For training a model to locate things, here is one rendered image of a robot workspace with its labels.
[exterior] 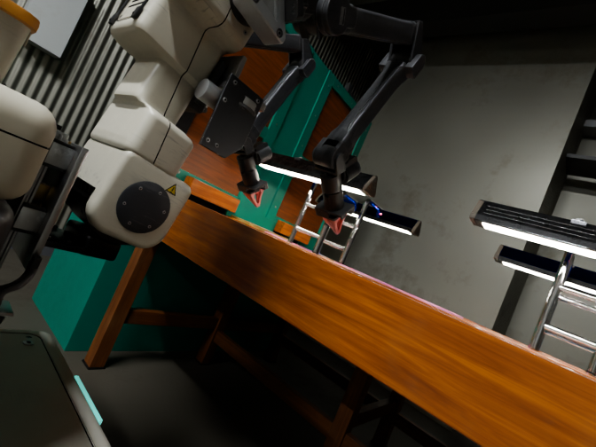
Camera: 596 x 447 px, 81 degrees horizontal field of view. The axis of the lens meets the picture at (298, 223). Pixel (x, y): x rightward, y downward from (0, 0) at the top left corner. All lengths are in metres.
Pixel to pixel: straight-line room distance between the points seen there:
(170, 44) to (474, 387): 0.85
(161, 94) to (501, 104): 3.02
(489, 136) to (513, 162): 0.31
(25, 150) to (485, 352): 0.77
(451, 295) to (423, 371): 2.20
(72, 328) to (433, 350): 1.42
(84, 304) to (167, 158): 1.08
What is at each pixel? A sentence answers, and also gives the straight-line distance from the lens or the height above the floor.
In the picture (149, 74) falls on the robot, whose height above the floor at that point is 0.96.
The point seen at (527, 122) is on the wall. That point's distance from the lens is 3.35.
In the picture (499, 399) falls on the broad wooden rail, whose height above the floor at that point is 0.67.
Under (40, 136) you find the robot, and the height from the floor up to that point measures 0.78.
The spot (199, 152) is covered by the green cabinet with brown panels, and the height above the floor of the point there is 0.98.
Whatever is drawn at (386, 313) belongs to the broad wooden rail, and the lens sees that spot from 0.82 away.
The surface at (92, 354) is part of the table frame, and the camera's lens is 1.69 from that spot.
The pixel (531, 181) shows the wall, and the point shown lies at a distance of 3.12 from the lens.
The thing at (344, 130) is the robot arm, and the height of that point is 1.09.
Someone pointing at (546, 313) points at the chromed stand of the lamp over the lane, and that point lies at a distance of 1.25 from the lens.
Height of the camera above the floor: 0.78
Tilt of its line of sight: 3 degrees up
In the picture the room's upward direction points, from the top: 23 degrees clockwise
